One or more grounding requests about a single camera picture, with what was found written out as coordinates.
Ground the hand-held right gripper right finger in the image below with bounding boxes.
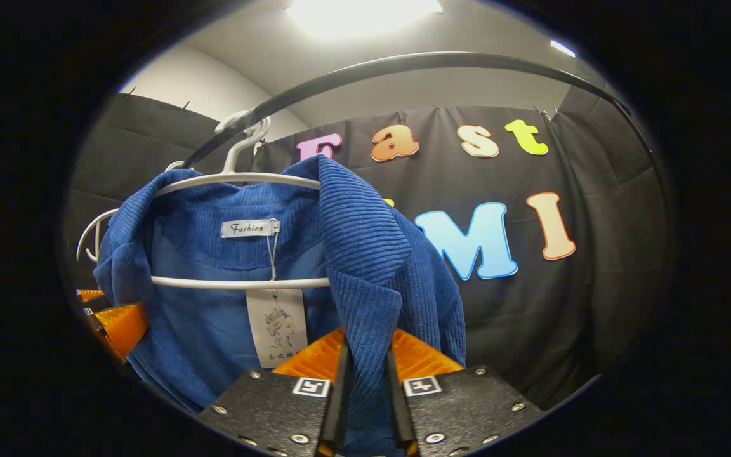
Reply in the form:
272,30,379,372
383,328,544,457

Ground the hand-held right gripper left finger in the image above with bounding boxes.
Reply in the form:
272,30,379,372
197,327,352,457

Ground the blue corduroy jacket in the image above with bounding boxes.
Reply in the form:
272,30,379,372
93,154,468,457

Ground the white plastic hanger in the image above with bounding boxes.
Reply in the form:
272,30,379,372
76,161,186,264
150,111,331,291

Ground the black metal clothes rack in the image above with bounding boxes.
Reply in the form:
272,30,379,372
181,52,674,255

